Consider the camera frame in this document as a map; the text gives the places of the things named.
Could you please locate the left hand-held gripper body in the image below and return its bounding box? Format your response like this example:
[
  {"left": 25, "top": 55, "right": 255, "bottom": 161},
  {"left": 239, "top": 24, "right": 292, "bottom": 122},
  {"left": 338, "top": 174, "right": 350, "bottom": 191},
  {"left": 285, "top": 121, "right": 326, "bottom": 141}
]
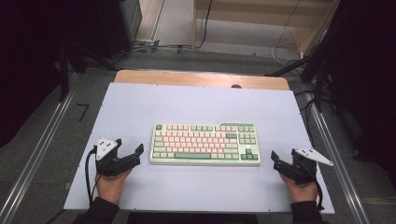
[{"left": 93, "top": 138, "right": 142, "bottom": 178}]

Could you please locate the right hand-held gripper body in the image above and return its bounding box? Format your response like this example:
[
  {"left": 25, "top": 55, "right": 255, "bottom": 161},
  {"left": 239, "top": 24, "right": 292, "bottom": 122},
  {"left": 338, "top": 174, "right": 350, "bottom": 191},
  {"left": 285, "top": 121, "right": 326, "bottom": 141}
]
[{"left": 273, "top": 147, "right": 334, "bottom": 186}]

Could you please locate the green and pink keyboard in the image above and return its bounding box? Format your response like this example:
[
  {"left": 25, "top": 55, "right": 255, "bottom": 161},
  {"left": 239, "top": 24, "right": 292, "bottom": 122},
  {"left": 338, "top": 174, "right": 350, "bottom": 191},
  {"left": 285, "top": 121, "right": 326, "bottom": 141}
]
[{"left": 148, "top": 121, "right": 262, "bottom": 166}]

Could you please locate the person's right hand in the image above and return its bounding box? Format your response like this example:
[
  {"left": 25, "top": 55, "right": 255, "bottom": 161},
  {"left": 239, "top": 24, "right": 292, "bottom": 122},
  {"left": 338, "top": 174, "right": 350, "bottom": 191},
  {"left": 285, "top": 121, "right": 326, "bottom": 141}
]
[{"left": 279, "top": 173, "right": 319, "bottom": 204}]

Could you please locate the person's left hand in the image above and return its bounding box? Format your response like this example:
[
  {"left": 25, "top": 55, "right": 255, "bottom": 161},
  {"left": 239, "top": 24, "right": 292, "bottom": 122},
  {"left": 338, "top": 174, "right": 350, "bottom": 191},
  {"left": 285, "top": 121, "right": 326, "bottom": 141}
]
[{"left": 94, "top": 169, "right": 134, "bottom": 206}]

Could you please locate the black metal stand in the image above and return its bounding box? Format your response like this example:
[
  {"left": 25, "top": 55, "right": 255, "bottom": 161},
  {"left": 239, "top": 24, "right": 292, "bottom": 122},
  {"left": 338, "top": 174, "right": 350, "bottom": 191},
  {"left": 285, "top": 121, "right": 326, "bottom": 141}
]
[
  {"left": 56, "top": 45, "right": 72, "bottom": 103},
  {"left": 264, "top": 55, "right": 328, "bottom": 114}
]

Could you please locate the wooden table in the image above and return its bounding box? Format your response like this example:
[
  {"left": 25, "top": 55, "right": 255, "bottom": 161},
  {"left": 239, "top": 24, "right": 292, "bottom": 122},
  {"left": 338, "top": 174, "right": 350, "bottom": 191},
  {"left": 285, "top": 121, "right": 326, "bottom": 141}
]
[{"left": 114, "top": 69, "right": 291, "bottom": 91}]

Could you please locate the dark curtain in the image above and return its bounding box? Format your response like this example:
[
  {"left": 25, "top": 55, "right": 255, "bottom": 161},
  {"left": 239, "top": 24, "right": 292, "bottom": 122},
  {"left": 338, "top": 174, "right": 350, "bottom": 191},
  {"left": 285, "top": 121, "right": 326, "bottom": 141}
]
[
  {"left": 323, "top": 0, "right": 396, "bottom": 164},
  {"left": 0, "top": 0, "right": 106, "bottom": 148}
]

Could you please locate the black cabinet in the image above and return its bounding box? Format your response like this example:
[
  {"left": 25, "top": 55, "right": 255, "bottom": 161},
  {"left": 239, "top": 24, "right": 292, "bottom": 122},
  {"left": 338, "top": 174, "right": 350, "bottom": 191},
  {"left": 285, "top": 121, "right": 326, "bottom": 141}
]
[{"left": 94, "top": 0, "right": 143, "bottom": 59}]

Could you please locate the light wooden shelf unit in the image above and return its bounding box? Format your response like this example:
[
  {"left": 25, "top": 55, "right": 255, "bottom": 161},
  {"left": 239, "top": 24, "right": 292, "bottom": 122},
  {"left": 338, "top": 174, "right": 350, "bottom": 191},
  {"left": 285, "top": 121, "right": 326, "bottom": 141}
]
[{"left": 191, "top": 0, "right": 341, "bottom": 58}]

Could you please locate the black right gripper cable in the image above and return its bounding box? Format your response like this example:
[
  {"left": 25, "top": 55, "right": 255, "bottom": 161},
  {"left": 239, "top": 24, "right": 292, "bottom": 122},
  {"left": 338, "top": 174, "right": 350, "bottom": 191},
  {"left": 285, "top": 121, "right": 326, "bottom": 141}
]
[{"left": 312, "top": 178, "right": 326, "bottom": 212}]

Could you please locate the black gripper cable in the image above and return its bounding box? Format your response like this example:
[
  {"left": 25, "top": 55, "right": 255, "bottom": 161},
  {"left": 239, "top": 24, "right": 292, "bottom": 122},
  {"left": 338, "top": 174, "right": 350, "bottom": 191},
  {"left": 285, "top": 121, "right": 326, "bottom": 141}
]
[
  {"left": 312, "top": 178, "right": 326, "bottom": 212},
  {"left": 84, "top": 145, "right": 105, "bottom": 207}
]

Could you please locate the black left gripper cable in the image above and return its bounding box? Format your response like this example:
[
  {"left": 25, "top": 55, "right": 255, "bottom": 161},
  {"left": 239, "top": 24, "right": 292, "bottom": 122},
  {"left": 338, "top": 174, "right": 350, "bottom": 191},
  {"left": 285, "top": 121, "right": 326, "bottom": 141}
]
[{"left": 84, "top": 145, "right": 105, "bottom": 207}]

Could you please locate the metal floor rail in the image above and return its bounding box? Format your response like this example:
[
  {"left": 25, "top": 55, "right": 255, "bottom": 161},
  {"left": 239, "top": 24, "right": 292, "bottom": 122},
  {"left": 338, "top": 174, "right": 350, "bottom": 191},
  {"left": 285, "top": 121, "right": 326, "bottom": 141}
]
[
  {"left": 0, "top": 89, "right": 78, "bottom": 224},
  {"left": 302, "top": 90, "right": 372, "bottom": 224}
]

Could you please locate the white cable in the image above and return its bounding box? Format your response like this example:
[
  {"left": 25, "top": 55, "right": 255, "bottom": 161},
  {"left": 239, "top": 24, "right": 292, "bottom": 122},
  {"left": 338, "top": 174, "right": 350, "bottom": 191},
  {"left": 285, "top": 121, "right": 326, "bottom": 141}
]
[{"left": 271, "top": 27, "right": 304, "bottom": 67}]

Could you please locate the bundle of floor cables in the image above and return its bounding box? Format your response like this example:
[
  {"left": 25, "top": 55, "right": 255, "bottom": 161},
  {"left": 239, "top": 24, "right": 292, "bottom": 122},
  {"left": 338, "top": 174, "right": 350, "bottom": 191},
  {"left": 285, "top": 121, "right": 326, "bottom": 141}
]
[{"left": 110, "top": 38, "right": 195, "bottom": 64}]

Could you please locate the black hanging cable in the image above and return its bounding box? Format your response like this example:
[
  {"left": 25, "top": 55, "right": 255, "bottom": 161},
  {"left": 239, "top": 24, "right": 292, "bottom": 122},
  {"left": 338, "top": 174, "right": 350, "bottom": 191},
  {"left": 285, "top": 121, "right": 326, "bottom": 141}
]
[{"left": 195, "top": 0, "right": 214, "bottom": 49}]

